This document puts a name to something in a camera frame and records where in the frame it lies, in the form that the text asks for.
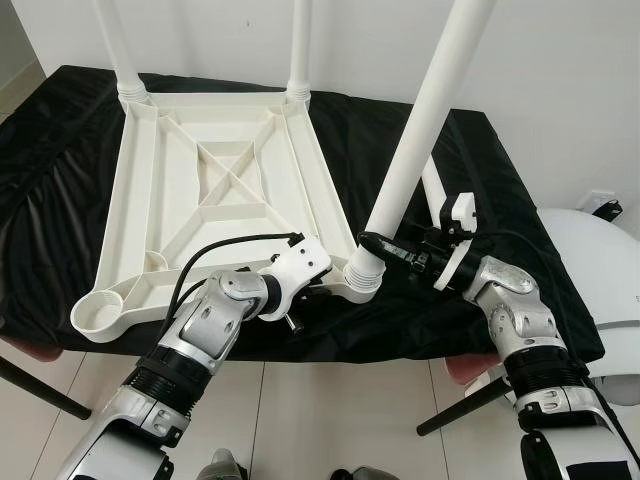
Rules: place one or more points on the grey robot left foot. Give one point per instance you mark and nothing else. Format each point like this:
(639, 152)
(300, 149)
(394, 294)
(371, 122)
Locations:
(224, 466)

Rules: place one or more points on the black table cover cloth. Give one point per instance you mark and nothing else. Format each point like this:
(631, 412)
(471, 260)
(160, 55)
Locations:
(520, 220)

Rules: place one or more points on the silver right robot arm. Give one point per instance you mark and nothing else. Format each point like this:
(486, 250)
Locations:
(515, 310)

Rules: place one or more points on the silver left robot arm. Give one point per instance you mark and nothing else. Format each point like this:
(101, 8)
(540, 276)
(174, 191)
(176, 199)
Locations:
(210, 320)

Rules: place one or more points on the white wall socket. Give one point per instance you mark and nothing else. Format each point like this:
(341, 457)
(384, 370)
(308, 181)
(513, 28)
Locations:
(598, 198)

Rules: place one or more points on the white plastic children table top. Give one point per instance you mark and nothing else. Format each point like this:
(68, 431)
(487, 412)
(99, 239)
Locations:
(230, 200)

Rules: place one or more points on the white plastic table leg tube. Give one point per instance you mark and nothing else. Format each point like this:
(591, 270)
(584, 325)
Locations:
(300, 45)
(432, 185)
(420, 130)
(120, 45)

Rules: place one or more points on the white domed appliance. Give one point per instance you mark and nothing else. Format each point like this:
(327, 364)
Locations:
(595, 280)

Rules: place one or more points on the red round object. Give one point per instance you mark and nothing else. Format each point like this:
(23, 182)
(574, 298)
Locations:
(25, 348)
(468, 370)

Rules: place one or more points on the black power plug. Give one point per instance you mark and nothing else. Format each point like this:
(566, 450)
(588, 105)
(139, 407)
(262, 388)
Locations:
(611, 210)

